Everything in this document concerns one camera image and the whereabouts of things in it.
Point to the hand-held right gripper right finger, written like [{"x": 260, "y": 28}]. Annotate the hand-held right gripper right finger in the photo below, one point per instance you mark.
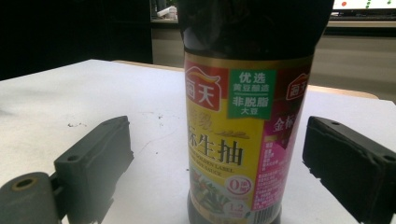
[{"x": 351, "y": 168}]

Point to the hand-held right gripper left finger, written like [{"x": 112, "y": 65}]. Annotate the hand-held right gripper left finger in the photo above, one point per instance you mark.
[{"x": 93, "y": 161}]

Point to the dark soy sauce bottle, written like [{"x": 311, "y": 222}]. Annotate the dark soy sauce bottle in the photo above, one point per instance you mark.
[{"x": 243, "y": 124}]

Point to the computer monitor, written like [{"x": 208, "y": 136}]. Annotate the computer monitor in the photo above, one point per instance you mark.
[{"x": 361, "y": 3}]

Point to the white item on shelf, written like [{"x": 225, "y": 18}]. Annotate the white item on shelf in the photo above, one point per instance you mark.
[{"x": 168, "y": 11}]

